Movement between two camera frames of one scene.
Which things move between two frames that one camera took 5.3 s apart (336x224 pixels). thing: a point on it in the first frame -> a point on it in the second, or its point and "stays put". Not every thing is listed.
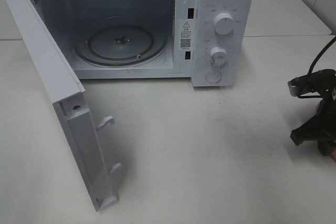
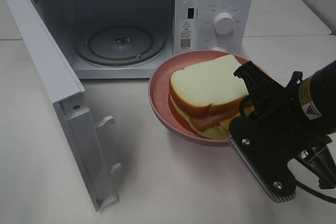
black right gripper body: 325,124 -> 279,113
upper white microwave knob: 223,23 stays put
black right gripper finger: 311,130 -> 267,156
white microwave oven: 149,25 stays put
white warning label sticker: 186,34 stays put
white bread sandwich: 333,152 -> 207,94
